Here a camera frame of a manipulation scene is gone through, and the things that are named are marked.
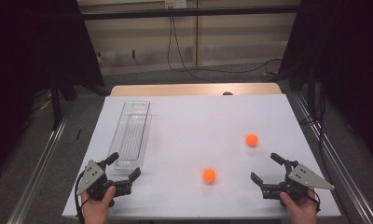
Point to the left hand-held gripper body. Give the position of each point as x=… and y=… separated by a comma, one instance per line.
x=93, y=175

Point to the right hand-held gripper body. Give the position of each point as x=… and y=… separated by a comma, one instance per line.
x=306, y=178

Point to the clear plastic container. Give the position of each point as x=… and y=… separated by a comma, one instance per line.
x=131, y=137

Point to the orange ball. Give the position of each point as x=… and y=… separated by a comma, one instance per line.
x=251, y=140
x=209, y=175

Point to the person's right hand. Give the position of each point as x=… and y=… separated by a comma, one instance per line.
x=302, y=211

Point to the person's left hand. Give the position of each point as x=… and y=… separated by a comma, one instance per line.
x=96, y=211

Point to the small black stick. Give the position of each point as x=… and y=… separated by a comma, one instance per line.
x=79, y=133

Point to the black stand leg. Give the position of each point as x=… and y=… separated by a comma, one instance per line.
x=55, y=109

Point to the dark round table grommet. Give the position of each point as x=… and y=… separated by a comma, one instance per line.
x=227, y=93

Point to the black curtain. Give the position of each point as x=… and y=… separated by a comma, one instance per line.
x=346, y=46
x=35, y=37

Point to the aluminium floor rail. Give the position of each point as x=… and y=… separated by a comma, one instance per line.
x=340, y=161
x=35, y=177

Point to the black horizontal frame bar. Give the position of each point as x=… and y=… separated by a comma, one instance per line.
x=206, y=12

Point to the white wall socket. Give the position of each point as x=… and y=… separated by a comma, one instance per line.
x=175, y=3

